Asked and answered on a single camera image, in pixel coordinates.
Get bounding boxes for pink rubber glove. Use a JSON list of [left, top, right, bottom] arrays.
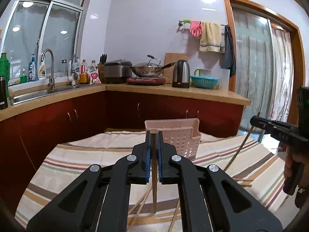
[[190, 20, 202, 37]]

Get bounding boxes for pink perforated utensil holder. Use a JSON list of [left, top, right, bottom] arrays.
[[144, 118, 201, 160]]

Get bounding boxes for black thermos flask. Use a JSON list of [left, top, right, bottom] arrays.
[[0, 76, 8, 110]]

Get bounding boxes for sliding glass door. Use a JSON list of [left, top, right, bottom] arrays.
[[224, 0, 305, 134]]

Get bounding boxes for dark grey hanging cloth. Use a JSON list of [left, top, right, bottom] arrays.
[[221, 25, 236, 78]]

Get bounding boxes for small green soap bottle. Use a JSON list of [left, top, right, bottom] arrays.
[[20, 67, 28, 84]]

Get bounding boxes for chrome kitchen faucet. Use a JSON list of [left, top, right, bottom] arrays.
[[40, 48, 56, 91]]

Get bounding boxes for wooden cutting board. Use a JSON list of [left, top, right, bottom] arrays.
[[163, 52, 189, 84]]

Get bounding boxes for cooking oil bottle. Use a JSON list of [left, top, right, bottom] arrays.
[[80, 59, 88, 84]]

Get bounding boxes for stainless electric kettle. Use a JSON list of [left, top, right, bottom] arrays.
[[172, 60, 190, 89]]

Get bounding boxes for person's right hand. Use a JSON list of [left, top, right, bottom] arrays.
[[280, 141, 309, 210]]

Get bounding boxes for teal plastic colander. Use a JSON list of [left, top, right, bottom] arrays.
[[191, 75, 219, 90]]

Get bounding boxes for black rice cooker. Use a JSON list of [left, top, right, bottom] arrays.
[[104, 59, 132, 84]]

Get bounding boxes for yellow striped towel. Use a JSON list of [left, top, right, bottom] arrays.
[[199, 21, 222, 53]]

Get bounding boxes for knife block with knives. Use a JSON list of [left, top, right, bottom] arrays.
[[97, 54, 107, 83]]

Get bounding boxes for translucent plastic cup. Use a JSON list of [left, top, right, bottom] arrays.
[[219, 68, 230, 91]]

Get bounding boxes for wooden chopstick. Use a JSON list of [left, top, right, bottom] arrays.
[[223, 125, 254, 172], [239, 183, 252, 187], [127, 184, 152, 232], [168, 199, 180, 232], [128, 191, 150, 215], [232, 177, 253, 182]]

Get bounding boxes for blue detergent bottle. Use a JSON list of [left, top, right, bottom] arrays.
[[28, 53, 37, 82]]

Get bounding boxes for red white seasoning bag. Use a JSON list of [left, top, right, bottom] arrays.
[[87, 68, 101, 84]]

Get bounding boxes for green thermos bottle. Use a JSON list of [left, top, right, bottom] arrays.
[[0, 52, 10, 97]]

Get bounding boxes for stainless steel sink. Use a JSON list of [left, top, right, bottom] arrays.
[[10, 84, 94, 105]]

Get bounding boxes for wooden countertop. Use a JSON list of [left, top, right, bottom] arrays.
[[1, 84, 251, 121]]

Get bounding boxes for white enamel pot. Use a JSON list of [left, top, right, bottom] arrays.
[[194, 69, 212, 77]]

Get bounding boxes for white cleaner bottle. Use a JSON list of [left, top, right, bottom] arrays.
[[38, 61, 46, 80]]

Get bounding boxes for wall towel rail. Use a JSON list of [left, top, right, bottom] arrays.
[[178, 19, 229, 28]]

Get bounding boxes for red induction cooker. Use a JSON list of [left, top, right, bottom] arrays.
[[127, 77, 166, 86]]

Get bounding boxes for steel wok with lid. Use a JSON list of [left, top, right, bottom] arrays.
[[131, 55, 176, 78]]

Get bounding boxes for striped tablecloth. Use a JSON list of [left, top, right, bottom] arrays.
[[14, 128, 293, 232]]

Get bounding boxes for window with aluminium frame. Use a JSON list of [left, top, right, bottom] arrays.
[[1, 0, 86, 85]]

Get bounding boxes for red kitchen cabinets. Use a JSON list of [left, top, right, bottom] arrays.
[[1, 91, 244, 213]]

